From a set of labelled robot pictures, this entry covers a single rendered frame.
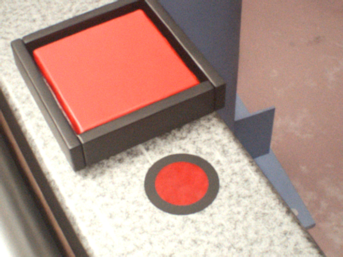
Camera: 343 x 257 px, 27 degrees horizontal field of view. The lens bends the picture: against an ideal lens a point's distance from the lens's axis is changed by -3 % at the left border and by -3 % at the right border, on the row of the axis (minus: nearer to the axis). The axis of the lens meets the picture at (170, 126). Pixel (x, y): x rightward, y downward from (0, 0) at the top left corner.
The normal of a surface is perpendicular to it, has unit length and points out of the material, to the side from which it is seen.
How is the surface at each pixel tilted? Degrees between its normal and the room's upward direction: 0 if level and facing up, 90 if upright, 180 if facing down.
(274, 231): 0
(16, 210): 32
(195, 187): 0
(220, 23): 90
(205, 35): 90
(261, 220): 0
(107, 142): 90
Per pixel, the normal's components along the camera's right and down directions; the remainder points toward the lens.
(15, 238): 0.18, -0.71
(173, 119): 0.47, 0.67
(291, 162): -0.02, -0.64
